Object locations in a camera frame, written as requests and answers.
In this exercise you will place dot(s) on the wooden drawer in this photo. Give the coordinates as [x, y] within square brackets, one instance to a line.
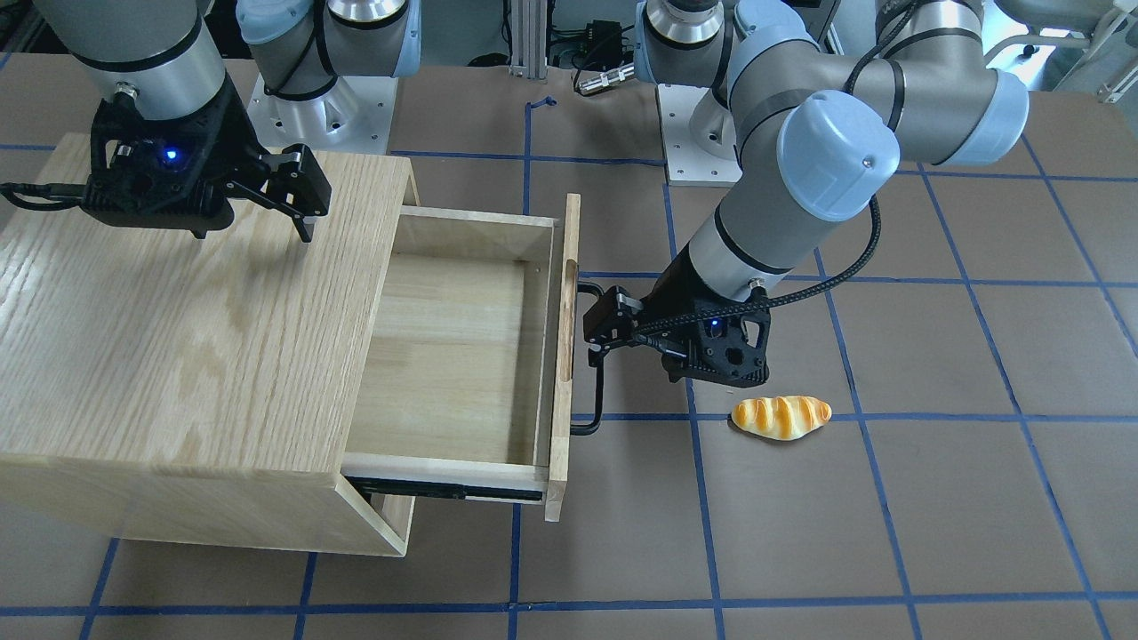
[468, 383]

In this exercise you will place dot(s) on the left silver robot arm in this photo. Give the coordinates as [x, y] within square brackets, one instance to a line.
[817, 135]

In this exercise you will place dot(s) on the toy bread roll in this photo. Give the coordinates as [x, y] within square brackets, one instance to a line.
[781, 418]

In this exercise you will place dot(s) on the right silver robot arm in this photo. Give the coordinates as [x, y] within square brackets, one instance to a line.
[166, 51]

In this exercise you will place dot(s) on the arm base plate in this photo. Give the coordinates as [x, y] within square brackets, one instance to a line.
[355, 116]
[698, 136]

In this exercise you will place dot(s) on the wooden drawer cabinet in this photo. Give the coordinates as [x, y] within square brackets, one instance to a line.
[163, 388]

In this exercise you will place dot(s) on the black drawer handle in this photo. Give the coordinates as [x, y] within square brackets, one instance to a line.
[596, 361]

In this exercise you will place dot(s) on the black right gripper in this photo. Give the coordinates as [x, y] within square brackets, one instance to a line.
[233, 133]

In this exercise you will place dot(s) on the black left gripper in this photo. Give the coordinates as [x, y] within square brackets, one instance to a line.
[669, 295]

